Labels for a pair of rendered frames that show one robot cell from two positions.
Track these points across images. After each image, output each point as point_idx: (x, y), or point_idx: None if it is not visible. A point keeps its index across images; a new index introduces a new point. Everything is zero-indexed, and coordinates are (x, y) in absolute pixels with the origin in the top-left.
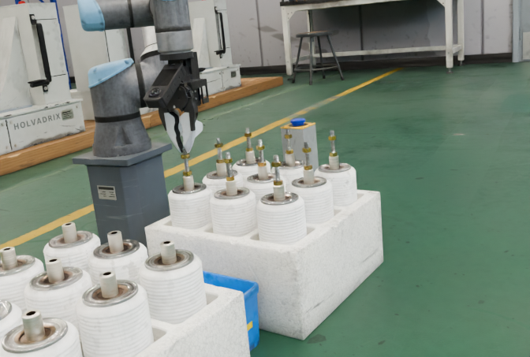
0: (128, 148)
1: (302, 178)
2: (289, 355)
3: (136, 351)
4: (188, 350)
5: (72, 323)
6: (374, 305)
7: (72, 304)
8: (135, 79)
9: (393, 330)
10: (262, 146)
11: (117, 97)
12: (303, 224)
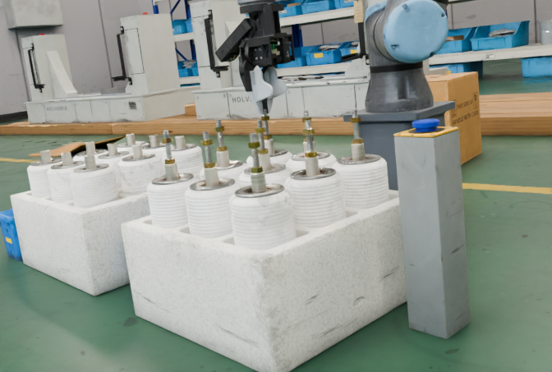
0: (367, 104)
1: (231, 181)
2: (121, 309)
3: (52, 199)
4: (53, 218)
5: None
6: (158, 357)
7: None
8: (373, 26)
9: (94, 362)
10: (255, 128)
11: (369, 45)
12: (154, 213)
